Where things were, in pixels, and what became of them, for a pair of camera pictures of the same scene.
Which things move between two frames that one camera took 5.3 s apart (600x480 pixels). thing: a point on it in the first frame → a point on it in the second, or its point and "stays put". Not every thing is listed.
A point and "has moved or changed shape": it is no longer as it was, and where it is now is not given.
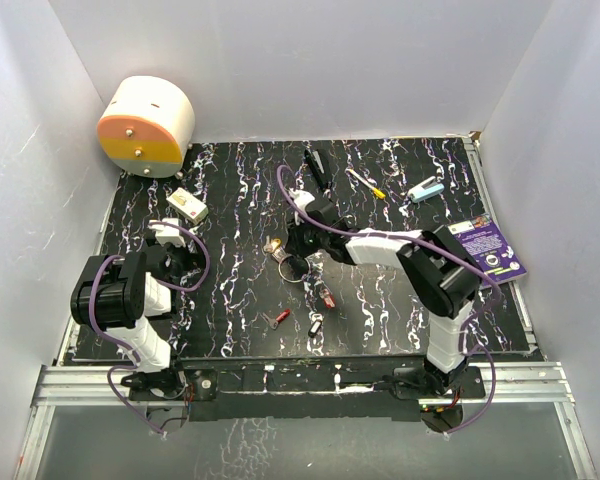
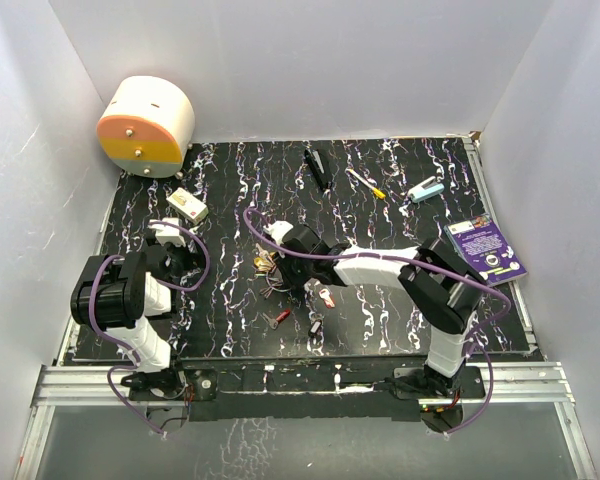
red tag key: (328, 298) stays put
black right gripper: (294, 244) → (282, 261)
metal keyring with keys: (291, 268) has moved or changed shape
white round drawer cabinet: (146, 126) stays put
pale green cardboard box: (187, 205) stays put
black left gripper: (193, 260) stays put
